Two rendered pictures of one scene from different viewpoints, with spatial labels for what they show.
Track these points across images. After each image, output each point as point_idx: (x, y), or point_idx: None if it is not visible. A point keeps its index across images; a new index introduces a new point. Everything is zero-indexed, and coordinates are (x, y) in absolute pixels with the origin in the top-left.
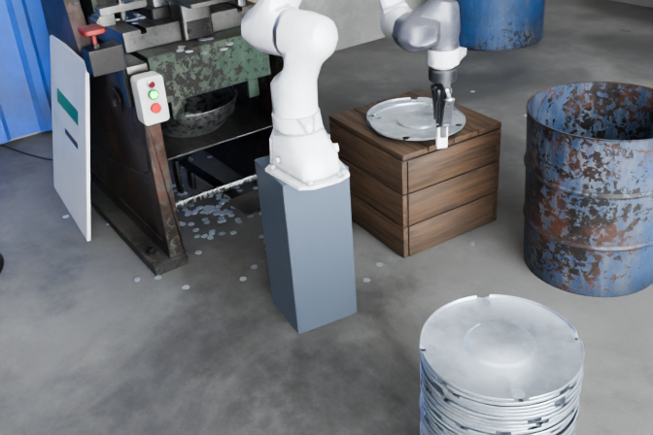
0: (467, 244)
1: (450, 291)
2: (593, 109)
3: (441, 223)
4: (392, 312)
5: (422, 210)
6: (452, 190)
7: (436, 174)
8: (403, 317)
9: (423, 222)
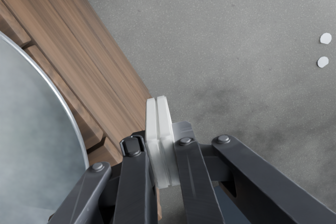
0: None
1: (245, 40)
2: None
3: (107, 42)
4: (275, 121)
5: (131, 93)
6: (79, 26)
7: (98, 81)
8: (290, 108)
9: (131, 82)
